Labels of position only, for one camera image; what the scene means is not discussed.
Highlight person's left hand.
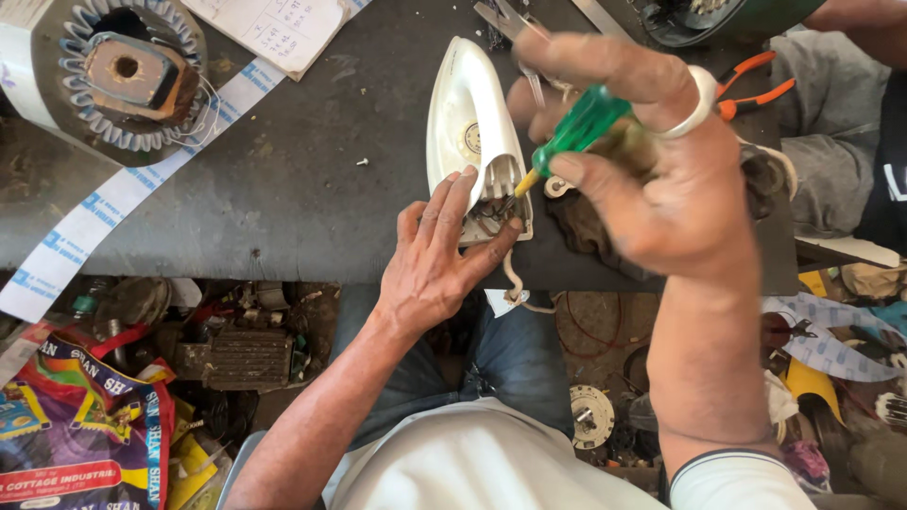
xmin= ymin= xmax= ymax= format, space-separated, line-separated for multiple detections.
xmin=376 ymin=166 xmax=523 ymax=335

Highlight person's right hand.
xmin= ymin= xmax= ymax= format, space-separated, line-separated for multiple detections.
xmin=506 ymin=28 xmax=761 ymax=286

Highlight green handled screwdriver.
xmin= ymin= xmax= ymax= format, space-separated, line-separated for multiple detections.
xmin=513 ymin=84 xmax=633 ymax=199

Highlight white electric iron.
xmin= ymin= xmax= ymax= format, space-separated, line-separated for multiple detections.
xmin=425 ymin=35 xmax=534 ymax=248

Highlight white paper tag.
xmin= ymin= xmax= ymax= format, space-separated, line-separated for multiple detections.
xmin=485 ymin=288 xmax=530 ymax=319

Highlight dark brown cloth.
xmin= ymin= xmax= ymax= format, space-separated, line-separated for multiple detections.
xmin=546 ymin=142 xmax=789 ymax=282

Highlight person's blue jeans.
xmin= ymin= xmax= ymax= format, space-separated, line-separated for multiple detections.
xmin=328 ymin=285 xmax=576 ymax=452

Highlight white wooden plank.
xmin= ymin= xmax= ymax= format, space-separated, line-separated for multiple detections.
xmin=794 ymin=235 xmax=902 ymax=274

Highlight person's white shirt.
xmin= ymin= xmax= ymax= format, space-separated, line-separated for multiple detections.
xmin=216 ymin=395 xmax=817 ymax=510

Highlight heap of scrap parts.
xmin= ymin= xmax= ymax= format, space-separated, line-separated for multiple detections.
xmin=0 ymin=275 xmax=342 ymax=510

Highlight brown ribbed block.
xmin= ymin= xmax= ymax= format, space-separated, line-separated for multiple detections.
xmin=204 ymin=324 xmax=296 ymax=392

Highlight flat metal strip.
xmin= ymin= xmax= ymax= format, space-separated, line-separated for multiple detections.
xmin=570 ymin=0 xmax=633 ymax=41

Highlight white round motor disc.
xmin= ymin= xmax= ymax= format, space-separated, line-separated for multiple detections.
xmin=568 ymin=384 xmax=616 ymax=451

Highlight heap of clutter and papers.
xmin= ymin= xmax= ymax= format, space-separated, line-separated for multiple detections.
xmin=760 ymin=261 xmax=907 ymax=498

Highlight metal tweezers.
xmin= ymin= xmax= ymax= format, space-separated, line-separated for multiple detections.
xmin=473 ymin=0 xmax=552 ymax=109

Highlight handwritten notebook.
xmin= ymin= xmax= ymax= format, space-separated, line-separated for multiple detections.
xmin=179 ymin=0 xmax=353 ymax=82

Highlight white printed paper strip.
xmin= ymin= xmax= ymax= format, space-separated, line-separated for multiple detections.
xmin=0 ymin=0 xmax=374 ymax=324

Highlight fan motor stator with windings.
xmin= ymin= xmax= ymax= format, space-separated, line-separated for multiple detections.
xmin=0 ymin=0 xmax=212 ymax=170

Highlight colourful printed plastic bag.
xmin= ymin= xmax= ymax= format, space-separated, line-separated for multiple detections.
xmin=0 ymin=331 xmax=178 ymax=510

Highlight white iron cord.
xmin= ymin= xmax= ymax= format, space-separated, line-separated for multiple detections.
xmin=500 ymin=248 xmax=561 ymax=316

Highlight white finger ring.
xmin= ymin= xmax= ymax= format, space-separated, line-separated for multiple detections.
xmin=652 ymin=65 xmax=719 ymax=140

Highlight orange handled pliers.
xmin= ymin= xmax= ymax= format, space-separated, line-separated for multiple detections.
xmin=714 ymin=50 xmax=796 ymax=122

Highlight red wire loop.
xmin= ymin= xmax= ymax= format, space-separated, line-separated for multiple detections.
xmin=555 ymin=290 xmax=626 ymax=360

